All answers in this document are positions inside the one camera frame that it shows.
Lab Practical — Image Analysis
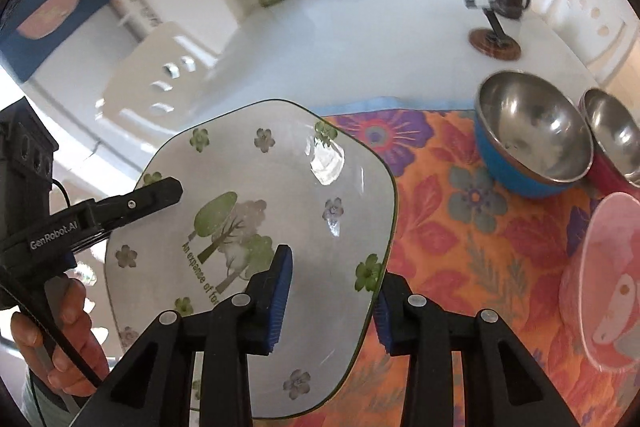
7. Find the black stand with wooden base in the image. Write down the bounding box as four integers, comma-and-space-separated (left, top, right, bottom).
465, 0, 522, 60

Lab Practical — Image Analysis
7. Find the orange floral tablecloth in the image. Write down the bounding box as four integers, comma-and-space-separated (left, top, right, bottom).
287, 96, 640, 427

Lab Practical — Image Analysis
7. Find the person's left hand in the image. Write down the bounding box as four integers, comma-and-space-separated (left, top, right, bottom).
10, 279, 109, 398

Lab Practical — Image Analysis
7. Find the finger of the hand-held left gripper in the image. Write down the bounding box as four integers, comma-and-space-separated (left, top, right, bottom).
92, 177, 184, 234

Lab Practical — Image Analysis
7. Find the white corner shelf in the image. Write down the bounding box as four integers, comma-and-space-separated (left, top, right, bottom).
116, 0, 163, 30

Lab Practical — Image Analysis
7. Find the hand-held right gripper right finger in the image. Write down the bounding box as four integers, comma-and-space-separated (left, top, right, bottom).
374, 273, 581, 427

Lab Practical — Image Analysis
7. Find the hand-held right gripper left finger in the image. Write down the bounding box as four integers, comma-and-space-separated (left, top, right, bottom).
70, 244, 294, 427

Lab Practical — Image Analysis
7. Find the pink plastic bowl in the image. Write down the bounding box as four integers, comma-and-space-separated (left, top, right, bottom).
558, 192, 640, 375

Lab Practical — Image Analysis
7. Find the blue stainless steel bowl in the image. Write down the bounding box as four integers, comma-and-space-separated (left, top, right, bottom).
474, 70, 594, 199

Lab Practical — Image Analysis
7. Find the white tree printed plate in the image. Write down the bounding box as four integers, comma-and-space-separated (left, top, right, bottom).
104, 99, 399, 419

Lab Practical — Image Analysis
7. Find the red stainless steel bowl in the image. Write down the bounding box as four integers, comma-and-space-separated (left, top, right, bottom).
579, 88, 640, 198

